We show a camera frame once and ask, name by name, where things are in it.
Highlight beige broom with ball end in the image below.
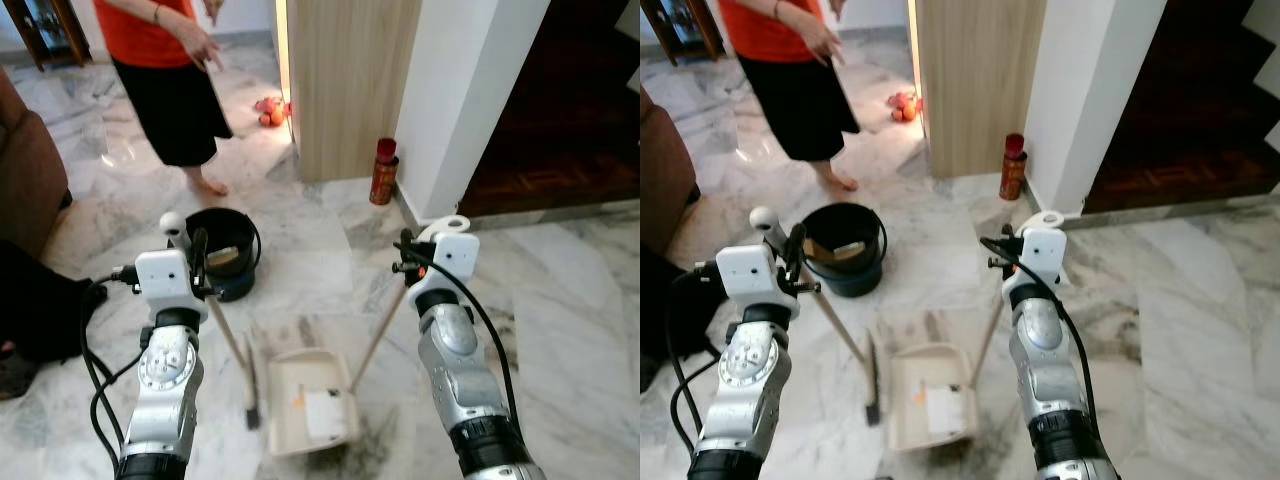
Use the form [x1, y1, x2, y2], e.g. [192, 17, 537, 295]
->
[749, 205, 885, 428]
[159, 211, 265, 432]

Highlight beige long-handled dustpan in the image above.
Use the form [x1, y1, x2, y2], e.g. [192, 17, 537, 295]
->
[264, 213, 473, 459]
[887, 208, 1067, 454]

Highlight white carton box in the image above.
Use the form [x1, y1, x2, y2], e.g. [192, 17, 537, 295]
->
[924, 384, 969, 439]
[302, 389, 349, 445]

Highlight orange jar with red lid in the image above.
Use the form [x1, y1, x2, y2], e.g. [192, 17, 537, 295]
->
[999, 132, 1029, 202]
[368, 136, 401, 207]

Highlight black round bucket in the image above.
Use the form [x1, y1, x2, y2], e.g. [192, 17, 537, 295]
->
[801, 201, 890, 299]
[184, 206, 264, 304]

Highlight brown cardboard box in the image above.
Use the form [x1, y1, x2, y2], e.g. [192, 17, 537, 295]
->
[203, 243, 252, 277]
[805, 237, 870, 272]

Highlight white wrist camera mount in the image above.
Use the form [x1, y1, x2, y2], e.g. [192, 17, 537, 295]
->
[1017, 226, 1070, 289]
[715, 244, 802, 323]
[430, 231, 482, 294]
[134, 248, 210, 327]

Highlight red net of oranges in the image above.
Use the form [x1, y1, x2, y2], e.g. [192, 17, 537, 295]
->
[254, 95, 294, 129]
[884, 91, 924, 124]

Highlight dark wooden cabinet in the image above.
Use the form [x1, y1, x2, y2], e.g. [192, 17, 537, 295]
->
[640, 0, 728, 63]
[18, 0, 88, 72]

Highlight person in orange shirt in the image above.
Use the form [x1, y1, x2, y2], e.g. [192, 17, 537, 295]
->
[94, 0, 237, 198]
[717, 0, 864, 193]

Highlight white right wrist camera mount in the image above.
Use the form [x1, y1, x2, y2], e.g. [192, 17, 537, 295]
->
[1017, 226, 1070, 289]
[430, 231, 482, 294]

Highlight dark brown fabric sofa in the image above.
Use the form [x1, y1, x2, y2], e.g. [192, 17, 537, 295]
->
[640, 85, 702, 257]
[0, 65, 72, 263]

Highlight black bag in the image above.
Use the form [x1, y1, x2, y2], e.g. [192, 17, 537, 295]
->
[640, 245, 736, 393]
[0, 240, 109, 367]

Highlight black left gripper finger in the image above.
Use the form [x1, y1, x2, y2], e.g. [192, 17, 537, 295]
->
[785, 222, 810, 282]
[189, 227, 212, 285]

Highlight light wooden panel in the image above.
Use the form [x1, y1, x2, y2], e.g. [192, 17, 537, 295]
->
[914, 0, 1049, 180]
[284, 0, 424, 184]

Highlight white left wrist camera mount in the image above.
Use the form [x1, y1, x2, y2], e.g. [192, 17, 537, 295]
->
[715, 244, 802, 323]
[134, 248, 210, 327]

